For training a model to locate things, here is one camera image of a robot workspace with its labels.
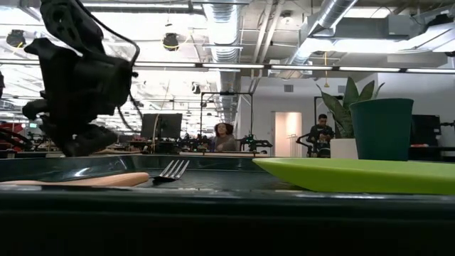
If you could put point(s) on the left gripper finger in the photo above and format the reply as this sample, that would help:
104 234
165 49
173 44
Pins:
35 109
85 140

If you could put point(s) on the lime green plate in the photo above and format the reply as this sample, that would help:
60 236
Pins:
355 176

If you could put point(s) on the dark teal plastic cup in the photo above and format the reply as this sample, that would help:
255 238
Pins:
382 131

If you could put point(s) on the black background robot arm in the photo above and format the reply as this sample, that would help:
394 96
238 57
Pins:
254 144
302 138

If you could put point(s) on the dark green plastic tray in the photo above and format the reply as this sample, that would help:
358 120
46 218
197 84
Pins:
227 213

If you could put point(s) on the green lit exit sign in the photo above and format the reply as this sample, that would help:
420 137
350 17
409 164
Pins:
33 125

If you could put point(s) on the black hanging ceiling device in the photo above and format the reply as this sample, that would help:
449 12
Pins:
170 41
16 38

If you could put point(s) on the black computer monitor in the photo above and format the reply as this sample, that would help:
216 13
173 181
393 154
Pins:
428 129
167 126

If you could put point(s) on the person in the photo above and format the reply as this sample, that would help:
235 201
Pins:
321 122
224 142

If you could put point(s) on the long ceiling light strip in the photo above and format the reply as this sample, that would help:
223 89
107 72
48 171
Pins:
231 65

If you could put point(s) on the snake plant in white pot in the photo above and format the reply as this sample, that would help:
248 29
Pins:
341 149

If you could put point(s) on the black background rig frame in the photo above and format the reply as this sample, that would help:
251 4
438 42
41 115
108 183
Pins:
227 93

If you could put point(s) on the silver ventilation duct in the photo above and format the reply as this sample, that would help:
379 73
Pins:
224 21
330 14

